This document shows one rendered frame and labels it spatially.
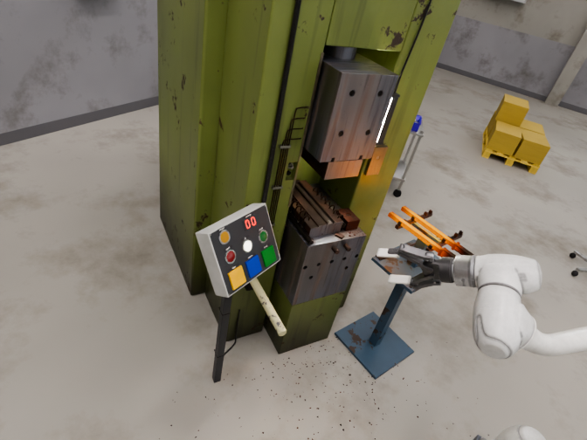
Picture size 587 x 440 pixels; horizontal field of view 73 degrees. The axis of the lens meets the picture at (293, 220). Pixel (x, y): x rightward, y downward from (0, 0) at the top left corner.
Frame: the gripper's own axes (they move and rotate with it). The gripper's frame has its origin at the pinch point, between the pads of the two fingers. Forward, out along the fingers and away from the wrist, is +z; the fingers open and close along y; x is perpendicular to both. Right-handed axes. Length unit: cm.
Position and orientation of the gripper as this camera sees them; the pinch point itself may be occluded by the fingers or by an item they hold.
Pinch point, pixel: (387, 265)
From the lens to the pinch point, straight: 129.4
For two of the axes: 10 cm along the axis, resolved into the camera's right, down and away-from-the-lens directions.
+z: -8.3, 0.1, 5.5
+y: 4.1, 6.8, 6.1
